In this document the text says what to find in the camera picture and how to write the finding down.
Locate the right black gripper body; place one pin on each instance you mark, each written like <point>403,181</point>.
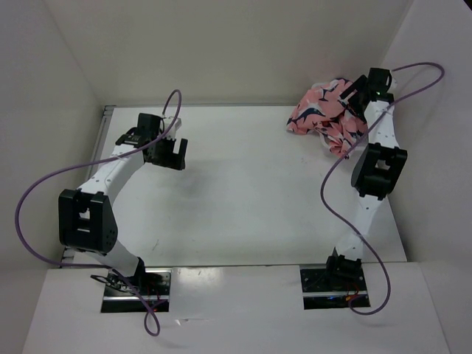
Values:
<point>360,85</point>

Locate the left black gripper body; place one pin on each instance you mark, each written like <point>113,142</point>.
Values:
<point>164,155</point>

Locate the pink shark print shorts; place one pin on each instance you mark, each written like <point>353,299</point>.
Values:
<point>322,111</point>

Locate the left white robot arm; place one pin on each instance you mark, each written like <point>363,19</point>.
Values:
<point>86,218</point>

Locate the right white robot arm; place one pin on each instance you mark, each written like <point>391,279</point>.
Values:
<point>376,172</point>

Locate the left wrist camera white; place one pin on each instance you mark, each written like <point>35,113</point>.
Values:
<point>170,126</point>

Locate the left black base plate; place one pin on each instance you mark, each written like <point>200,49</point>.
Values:
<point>119,298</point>

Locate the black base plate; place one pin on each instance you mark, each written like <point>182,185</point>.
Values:
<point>321,293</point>
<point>119,298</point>

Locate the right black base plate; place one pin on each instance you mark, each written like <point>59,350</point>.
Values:
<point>321,293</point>

